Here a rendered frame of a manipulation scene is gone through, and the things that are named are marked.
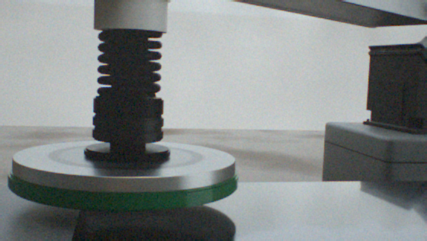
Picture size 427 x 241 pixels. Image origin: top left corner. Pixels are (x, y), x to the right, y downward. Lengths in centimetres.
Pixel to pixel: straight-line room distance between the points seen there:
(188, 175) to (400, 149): 99
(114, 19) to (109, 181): 15
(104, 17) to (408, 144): 102
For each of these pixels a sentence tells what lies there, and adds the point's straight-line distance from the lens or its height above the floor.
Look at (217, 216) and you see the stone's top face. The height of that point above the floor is 87.
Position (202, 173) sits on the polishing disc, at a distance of 45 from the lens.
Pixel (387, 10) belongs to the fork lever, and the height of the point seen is 108.
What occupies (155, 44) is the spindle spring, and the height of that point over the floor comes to 102.
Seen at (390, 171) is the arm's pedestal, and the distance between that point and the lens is 138.
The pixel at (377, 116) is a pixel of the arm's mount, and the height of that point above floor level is 88.
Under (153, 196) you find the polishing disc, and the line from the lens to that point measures 43.
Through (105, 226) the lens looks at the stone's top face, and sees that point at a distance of 46.
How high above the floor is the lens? 100
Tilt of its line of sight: 5 degrees down
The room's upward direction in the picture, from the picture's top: 2 degrees clockwise
